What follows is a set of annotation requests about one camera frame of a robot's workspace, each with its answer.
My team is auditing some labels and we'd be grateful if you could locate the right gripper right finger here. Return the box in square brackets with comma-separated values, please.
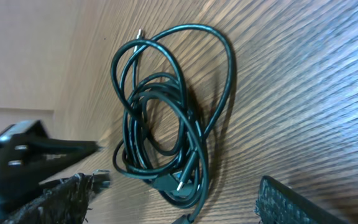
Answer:
[255, 175, 345, 224]

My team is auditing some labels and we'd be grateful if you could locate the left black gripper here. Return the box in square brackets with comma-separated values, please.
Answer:
[0, 120, 99, 215]

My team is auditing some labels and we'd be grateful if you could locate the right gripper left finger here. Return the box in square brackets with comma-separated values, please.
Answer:
[2, 173, 94, 224]

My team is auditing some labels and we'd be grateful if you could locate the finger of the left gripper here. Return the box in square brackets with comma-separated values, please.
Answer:
[39, 169, 111, 195]

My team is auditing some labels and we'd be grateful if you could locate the black USB cable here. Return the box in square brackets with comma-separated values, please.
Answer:
[110, 24, 234, 224]

